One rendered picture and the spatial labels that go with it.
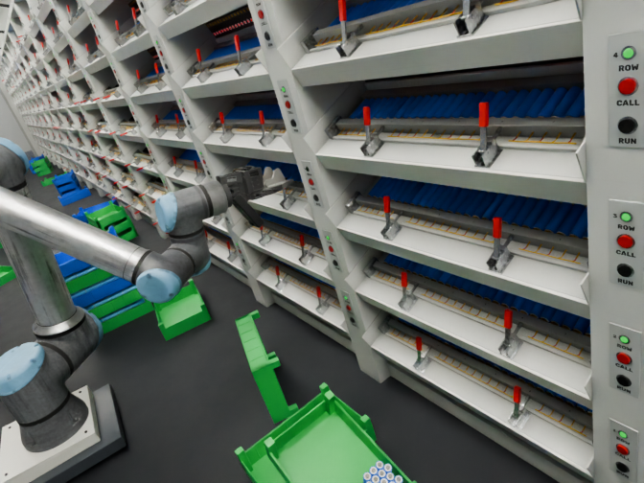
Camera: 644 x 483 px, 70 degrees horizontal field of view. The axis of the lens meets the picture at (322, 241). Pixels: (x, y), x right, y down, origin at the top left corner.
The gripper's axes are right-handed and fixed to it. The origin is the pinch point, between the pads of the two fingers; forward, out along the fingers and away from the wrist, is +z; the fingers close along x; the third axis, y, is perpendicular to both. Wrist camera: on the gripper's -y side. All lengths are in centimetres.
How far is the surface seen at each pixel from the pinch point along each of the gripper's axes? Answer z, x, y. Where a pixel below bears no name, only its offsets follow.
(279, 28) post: -8.7, -25.4, 38.1
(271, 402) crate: -25, -12, -56
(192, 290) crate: -12, 90, -60
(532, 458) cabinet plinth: 8, -71, -57
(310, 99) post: -3.9, -25.4, 23.1
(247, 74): -6.7, -3.3, 30.5
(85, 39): -4, 185, 63
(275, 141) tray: -2.5, -3.0, 12.6
